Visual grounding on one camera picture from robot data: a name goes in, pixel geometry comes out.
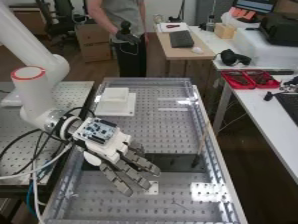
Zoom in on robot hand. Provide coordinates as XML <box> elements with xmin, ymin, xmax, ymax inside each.
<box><xmin>72</xmin><ymin>116</ymin><xmax>162</xmax><ymax>198</ymax></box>

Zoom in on small white box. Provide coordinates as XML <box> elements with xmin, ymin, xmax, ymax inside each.
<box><xmin>95</xmin><ymin>86</ymin><xmax>139</xmax><ymax>118</ymax></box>

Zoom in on black plate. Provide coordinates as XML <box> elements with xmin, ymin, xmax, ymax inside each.
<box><xmin>81</xmin><ymin>152</ymin><xmax>209</xmax><ymax>175</ymax></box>

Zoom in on small white square plate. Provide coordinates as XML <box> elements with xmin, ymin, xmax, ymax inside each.
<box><xmin>140</xmin><ymin>180</ymin><xmax>160</xmax><ymax>196</ymax></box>

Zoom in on thin stick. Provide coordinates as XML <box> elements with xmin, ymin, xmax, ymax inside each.
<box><xmin>192</xmin><ymin>119</ymin><xmax>213</xmax><ymax>169</ymax></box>

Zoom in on clear box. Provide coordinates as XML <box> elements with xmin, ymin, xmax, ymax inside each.
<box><xmin>41</xmin><ymin>76</ymin><xmax>249</xmax><ymax>224</ymax></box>

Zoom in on wooden desk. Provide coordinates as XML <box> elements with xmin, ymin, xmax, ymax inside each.
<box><xmin>145</xmin><ymin>24</ymin><xmax>224</xmax><ymax>113</ymax></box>

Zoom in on cardboard box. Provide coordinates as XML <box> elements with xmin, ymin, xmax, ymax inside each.
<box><xmin>73</xmin><ymin>22</ymin><xmax>113</xmax><ymax>64</ymax></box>

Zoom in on red tray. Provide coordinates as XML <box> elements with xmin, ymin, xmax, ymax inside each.
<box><xmin>220</xmin><ymin>69</ymin><xmax>258</xmax><ymax>90</ymax></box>
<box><xmin>245</xmin><ymin>68</ymin><xmax>282</xmax><ymax>89</ymax></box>

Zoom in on white desk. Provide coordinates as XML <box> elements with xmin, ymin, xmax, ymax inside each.
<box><xmin>212</xmin><ymin>73</ymin><xmax>298</xmax><ymax>186</ymax></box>

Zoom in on person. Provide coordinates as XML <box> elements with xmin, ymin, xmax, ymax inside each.
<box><xmin>84</xmin><ymin>0</ymin><xmax>149</xmax><ymax>79</ymax></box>

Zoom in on black headphones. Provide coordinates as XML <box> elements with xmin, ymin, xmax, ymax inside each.
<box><xmin>220</xmin><ymin>48</ymin><xmax>253</xmax><ymax>67</ymax></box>

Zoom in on black office chair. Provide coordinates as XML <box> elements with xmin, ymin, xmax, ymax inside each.
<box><xmin>36</xmin><ymin>0</ymin><xmax>77</xmax><ymax>38</ymax></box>

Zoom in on small wooden box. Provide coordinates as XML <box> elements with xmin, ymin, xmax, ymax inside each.
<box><xmin>213</xmin><ymin>22</ymin><xmax>237</xmax><ymax>40</ymax></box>

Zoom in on black keyboard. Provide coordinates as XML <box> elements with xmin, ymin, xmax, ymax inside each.
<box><xmin>274</xmin><ymin>92</ymin><xmax>298</xmax><ymax>127</ymax></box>

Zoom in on large white foam box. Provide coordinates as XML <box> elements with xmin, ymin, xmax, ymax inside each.
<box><xmin>233</xmin><ymin>27</ymin><xmax>298</xmax><ymax>72</ymax></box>

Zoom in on black bag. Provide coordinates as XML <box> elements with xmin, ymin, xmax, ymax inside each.
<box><xmin>260</xmin><ymin>12</ymin><xmax>298</xmax><ymax>47</ymax></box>

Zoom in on computer monitor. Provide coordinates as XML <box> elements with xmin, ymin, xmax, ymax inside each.
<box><xmin>233</xmin><ymin>0</ymin><xmax>277</xmax><ymax>15</ymax></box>

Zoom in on white cable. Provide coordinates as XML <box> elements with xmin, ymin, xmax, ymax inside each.
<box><xmin>0</xmin><ymin>142</ymin><xmax>75</xmax><ymax>182</ymax></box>

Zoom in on black cable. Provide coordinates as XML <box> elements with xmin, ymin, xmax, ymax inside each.
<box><xmin>0</xmin><ymin>127</ymin><xmax>69</xmax><ymax>176</ymax></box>

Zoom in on blue cable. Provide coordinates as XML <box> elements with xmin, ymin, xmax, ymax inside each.
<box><xmin>25</xmin><ymin>165</ymin><xmax>51</xmax><ymax>216</ymax></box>

